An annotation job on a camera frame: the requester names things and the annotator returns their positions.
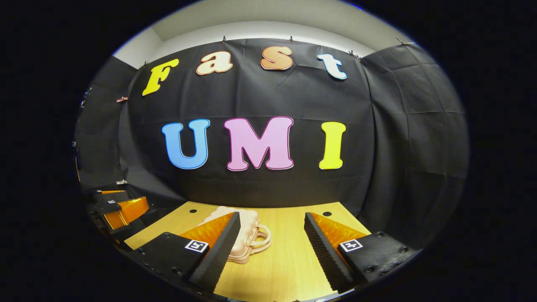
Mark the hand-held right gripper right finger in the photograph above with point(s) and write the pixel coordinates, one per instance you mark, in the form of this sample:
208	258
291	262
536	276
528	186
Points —
323	251

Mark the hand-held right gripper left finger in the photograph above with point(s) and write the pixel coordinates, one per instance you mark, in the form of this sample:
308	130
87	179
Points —
222	251

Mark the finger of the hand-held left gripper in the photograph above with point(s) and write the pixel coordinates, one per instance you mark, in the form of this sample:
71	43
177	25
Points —
107	207
111	196

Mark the pink suitcase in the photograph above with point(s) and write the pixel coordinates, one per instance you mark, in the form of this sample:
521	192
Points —
247	226

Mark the black backdrop cloth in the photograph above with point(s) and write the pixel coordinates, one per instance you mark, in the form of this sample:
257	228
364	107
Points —
377	147

